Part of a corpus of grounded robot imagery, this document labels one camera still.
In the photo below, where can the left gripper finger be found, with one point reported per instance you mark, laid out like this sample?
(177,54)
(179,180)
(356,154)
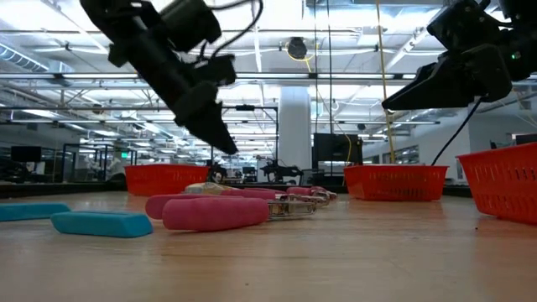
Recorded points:
(205,121)

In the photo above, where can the yellow white glue tube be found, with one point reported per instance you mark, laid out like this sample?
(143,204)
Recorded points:
(205,187)

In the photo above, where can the red plastic basket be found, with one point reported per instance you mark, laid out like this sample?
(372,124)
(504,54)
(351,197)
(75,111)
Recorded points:
(159,180)
(394,182)
(503,184)

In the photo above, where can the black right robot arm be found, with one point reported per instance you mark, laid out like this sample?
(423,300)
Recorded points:
(520,10)

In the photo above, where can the distant black monitor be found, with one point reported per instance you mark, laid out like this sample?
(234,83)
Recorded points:
(26,154)

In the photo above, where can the distant black rig frame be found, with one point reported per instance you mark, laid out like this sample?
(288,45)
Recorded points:
(251,107)

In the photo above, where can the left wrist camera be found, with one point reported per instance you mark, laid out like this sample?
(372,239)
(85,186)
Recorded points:
(216,70)

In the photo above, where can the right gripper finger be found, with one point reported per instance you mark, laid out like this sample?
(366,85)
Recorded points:
(461,79)

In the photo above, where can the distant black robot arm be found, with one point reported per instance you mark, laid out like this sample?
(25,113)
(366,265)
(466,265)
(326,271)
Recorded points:
(280,171)

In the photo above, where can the black mesh computer case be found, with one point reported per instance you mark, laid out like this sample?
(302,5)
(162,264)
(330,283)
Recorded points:
(335,151)

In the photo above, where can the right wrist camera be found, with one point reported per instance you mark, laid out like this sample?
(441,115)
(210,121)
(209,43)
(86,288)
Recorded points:
(461,23)

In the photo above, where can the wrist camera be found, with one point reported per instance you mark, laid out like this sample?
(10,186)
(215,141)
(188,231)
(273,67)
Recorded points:
(216,70)
(461,23)

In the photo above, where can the white building pillar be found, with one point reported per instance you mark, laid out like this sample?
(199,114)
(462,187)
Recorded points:
(295,126)

